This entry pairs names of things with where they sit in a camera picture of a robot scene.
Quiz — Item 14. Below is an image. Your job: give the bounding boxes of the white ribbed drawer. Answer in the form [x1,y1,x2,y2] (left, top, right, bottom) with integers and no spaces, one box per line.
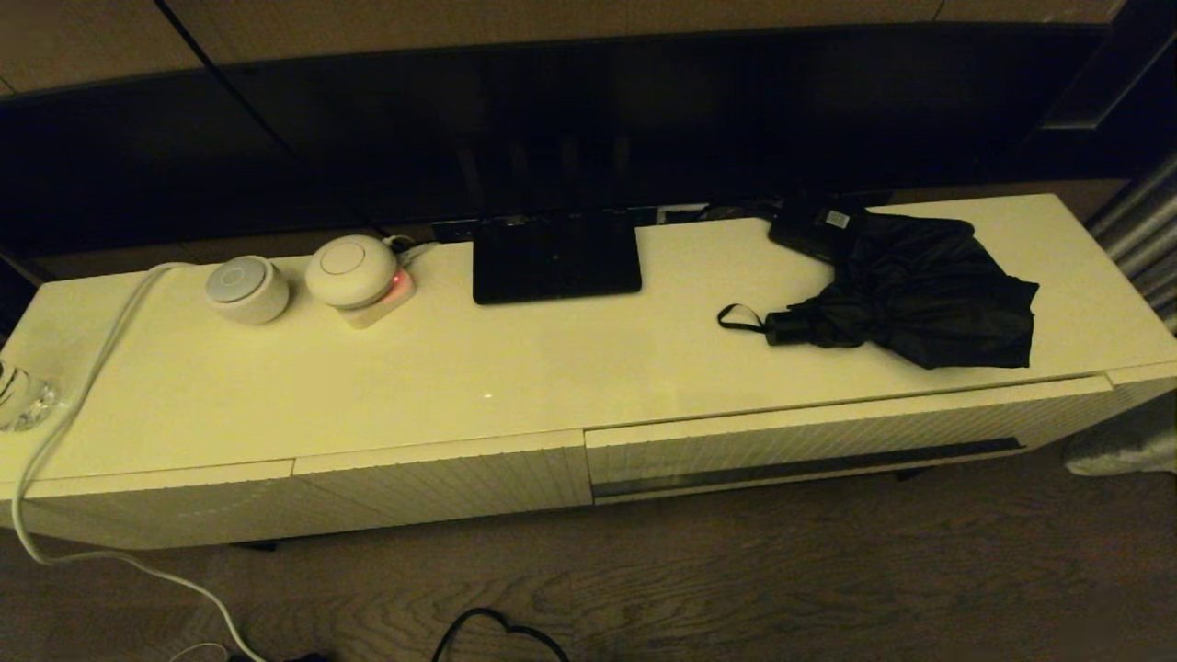
[585,377,1118,507]

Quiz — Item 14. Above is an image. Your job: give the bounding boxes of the black folding umbrella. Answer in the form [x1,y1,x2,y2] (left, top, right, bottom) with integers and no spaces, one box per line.
[717,212,1041,371]

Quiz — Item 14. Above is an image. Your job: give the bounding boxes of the white TV cabinet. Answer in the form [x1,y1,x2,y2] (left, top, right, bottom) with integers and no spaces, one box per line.
[0,193,1177,554]

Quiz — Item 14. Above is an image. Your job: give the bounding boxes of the white power strip red light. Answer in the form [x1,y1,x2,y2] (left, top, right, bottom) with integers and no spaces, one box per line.
[337,264,418,331]

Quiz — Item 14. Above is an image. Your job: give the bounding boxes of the white ribbed cabinet door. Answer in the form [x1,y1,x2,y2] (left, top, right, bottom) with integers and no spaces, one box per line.
[292,430,594,534]

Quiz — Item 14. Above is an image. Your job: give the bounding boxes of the black flat television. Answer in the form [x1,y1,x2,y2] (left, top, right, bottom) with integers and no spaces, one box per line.
[0,20,1177,256]

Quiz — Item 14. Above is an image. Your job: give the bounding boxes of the black set-top box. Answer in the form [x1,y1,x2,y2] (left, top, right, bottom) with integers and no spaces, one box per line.
[768,196,870,266]

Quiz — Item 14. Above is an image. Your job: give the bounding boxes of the white domed round device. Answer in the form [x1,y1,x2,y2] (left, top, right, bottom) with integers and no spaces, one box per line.
[304,234,400,311]

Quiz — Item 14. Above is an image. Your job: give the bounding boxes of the white round speaker grey top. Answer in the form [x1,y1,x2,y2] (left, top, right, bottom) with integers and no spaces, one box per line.
[204,256,291,325]

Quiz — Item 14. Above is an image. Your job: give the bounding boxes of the white plain cabinet panel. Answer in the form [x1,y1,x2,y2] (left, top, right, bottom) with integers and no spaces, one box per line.
[0,462,295,553]

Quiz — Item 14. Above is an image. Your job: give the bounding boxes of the narrow white ribbed door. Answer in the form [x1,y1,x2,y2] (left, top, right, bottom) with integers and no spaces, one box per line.
[1108,363,1177,435]

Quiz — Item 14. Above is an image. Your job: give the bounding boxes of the grey curtain folds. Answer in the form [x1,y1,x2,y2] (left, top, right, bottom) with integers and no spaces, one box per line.
[1085,154,1177,336]

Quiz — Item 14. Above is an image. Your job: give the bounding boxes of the clear glass object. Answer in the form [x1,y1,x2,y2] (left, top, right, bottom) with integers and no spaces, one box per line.
[0,362,58,433]

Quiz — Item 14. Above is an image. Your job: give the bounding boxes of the black television base plate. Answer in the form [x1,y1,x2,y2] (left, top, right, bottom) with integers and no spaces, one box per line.
[472,211,643,307]

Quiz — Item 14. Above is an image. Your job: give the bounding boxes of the tangled black cables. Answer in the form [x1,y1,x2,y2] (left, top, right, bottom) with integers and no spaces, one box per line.
[655,200,781,226]

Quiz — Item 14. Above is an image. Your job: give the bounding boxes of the black floor cable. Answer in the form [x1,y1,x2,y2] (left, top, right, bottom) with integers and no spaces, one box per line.
[432,608,571,662]

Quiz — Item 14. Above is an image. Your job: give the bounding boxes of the white power cable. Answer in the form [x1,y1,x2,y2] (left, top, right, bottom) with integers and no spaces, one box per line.
[11,263,268,662]

